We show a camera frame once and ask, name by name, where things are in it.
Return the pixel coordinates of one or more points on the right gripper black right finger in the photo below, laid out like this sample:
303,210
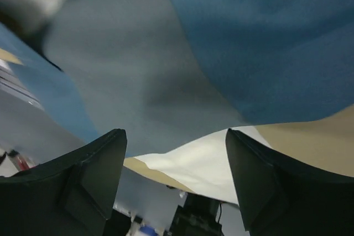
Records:
279,195

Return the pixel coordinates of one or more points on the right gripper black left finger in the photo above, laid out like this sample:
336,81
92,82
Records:
73,194

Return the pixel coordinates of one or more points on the blue tan white checked pillowcase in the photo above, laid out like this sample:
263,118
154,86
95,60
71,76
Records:
177,74

